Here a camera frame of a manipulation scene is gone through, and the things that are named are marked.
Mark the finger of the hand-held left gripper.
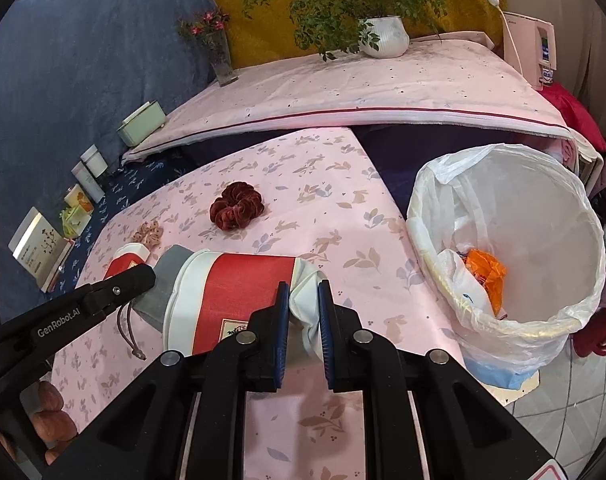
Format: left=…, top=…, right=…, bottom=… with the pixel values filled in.
left=90, top=263, right=157, bottom=311

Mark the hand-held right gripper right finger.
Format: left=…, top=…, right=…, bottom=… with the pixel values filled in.
left=318, top=280, right=581, bottom=480

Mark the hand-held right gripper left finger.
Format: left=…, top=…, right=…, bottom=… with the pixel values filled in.
left=43, top=281, right=291, bottom=480

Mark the red white paper cup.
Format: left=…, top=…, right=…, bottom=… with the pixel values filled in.
left=104, top=242, right=151, bottom=281
left=162, top=250, right=328, bottom=361

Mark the grey face mask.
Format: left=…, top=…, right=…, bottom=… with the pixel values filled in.
left=118, top=245, right=194, bottom=361

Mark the orange plastic bag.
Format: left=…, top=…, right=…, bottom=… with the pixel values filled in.
left=465, top=249, right=508, bottom=317

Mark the white lined trash bin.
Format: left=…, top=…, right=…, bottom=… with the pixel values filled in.
left=407, top=144, right=606, bottom=390

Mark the person's left hand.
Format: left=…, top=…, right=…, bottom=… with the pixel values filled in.
left=0, top=379, right=78, bottom=467

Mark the small green box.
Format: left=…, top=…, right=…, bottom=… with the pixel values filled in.
left=58, top=205, right=91, bottom=238

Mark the white framed card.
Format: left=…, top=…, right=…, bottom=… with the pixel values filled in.
left=8, top=207, right=76, bottom=293

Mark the small orange white box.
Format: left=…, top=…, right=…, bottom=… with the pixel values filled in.
left=64, top=184, right=94, bottom=216

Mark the dark blue patterned cloth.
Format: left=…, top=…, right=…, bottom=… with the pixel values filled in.
left=48, top=150, right=198, bottom=291

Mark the white bottle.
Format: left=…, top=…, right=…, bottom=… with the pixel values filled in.
left=72, top=162, right=105, bottom=202
left=80, top=145, right=108, bottom=178

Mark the pink rabbit-print tablecloth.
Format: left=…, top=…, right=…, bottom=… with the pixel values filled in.
left=50, top=126, right=514, bottom=480

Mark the red velvet scrunchie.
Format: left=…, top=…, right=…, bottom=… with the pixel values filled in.
left=209, top=182, right=264, bottom=232

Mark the green tissue box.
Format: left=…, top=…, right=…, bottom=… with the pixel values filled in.
left=117, top=101, right=170, bottom=146

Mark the dark purple sheet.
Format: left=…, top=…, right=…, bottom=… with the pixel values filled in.
left=193, top=122, right=571, bottom=201

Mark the beige foam block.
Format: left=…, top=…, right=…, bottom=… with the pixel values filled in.
left=488, top=370, right=540, bottom=406

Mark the blue blanket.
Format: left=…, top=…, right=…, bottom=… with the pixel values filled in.
left=0, top=0, right=218, bottom=241

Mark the glass vase with flowers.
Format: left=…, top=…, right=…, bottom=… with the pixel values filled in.
left=178, top=9, right=238, bottom=87

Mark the pink quilt with maroon piping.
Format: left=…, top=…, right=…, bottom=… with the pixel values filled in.
left=122, top=35, right=574, bottom=166

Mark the yellow blanket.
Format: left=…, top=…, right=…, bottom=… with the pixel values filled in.
left=193, top=0, right=508, bottom=68

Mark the potted green plant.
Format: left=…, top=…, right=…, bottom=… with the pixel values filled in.
left=243, top=0, right=446, bottom=61

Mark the pink appliance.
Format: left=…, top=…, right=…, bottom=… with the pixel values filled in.
left=503, top=10, right=558, bottom=92

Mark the beige curtain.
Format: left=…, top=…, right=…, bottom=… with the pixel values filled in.
left=498, top=0, right=606, bottom=146

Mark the beige hair tie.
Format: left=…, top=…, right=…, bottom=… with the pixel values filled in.
left=132, top=220, right=164, bottom=247

